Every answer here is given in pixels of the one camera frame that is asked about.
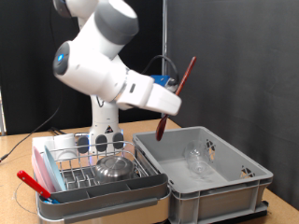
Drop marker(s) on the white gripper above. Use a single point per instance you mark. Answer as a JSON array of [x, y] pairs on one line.
[[149, 95]]

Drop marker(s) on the red wooden spoon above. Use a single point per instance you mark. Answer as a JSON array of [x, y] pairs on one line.
[[187, 73]]

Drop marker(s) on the stainless steel cup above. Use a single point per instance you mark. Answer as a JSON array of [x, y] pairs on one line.
[[113, 169]]

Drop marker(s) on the light blue plate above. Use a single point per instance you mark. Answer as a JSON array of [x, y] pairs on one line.
[[54, 169]]

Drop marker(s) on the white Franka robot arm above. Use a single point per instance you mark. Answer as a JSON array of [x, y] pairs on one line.
[[90, 65]]

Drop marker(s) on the grey dish rack tray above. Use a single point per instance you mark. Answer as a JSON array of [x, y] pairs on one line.
[[109, 199]]

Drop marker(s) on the clear wine glass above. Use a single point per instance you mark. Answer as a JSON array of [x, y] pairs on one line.
[[197, 158]]

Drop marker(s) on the metal background pole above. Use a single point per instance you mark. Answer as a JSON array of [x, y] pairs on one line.
[[164, 31]]

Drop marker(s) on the grey plastic crate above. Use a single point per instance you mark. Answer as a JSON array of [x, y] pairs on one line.
[[218, 196]]

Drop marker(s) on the pink plate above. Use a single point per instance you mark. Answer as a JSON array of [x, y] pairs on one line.
[[42, 172]]

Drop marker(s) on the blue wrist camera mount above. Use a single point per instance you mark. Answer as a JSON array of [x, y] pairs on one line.
[[162, 80]]

